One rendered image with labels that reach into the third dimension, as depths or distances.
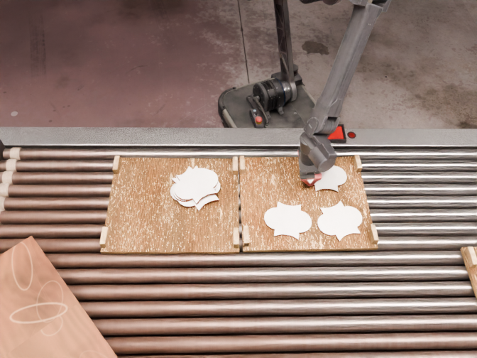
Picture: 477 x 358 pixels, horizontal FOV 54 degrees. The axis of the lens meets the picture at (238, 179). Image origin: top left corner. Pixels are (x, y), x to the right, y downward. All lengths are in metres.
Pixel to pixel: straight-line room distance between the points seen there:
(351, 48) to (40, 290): 1.02
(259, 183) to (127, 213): 0.43
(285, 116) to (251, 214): 1.27
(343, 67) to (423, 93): 2.12
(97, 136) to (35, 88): 1.67
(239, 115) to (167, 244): 1.38
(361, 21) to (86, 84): 2.30
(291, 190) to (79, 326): 0.75
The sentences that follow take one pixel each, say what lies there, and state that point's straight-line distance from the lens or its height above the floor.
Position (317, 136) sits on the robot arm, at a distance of 1.39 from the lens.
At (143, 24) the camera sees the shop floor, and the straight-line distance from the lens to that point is 3.70.
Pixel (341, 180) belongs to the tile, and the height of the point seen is 0.94.
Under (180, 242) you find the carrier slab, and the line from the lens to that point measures 1.43.
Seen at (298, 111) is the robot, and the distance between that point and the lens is 2.73.
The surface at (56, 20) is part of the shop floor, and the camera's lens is 3.87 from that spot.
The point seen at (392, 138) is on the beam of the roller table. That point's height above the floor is 0.92.
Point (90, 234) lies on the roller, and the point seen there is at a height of 0.91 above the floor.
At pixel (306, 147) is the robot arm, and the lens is 1.40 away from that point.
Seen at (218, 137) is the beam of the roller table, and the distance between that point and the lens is 1.68.
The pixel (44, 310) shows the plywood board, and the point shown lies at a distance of 1.30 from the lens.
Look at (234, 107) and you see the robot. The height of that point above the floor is 0.24.
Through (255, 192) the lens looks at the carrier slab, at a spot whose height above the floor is 0.94.
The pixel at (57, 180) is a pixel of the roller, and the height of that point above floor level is 0.91.
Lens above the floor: 2.20
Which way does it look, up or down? 55 degrees down
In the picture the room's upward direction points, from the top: 3 degrees clockwise
